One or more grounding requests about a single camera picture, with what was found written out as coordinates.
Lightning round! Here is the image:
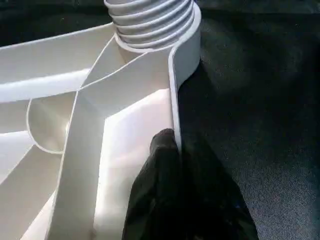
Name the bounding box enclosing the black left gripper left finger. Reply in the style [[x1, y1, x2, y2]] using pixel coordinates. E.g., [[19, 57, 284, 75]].
[[122, 128, 184, 240]]

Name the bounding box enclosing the white plastic table leg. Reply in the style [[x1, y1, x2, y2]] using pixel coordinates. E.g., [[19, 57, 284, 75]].
[[103, 0, 196, 51]]

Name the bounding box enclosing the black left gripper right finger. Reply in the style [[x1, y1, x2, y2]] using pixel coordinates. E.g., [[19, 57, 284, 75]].
[[180, 135, 260, 240]]

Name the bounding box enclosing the black work mat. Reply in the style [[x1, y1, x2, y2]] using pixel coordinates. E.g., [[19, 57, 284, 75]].
[[0, 0, 320, 240]]

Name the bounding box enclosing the white plastic table top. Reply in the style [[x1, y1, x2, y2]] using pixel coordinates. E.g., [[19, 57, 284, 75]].
[[0, 4, 203, 240]]

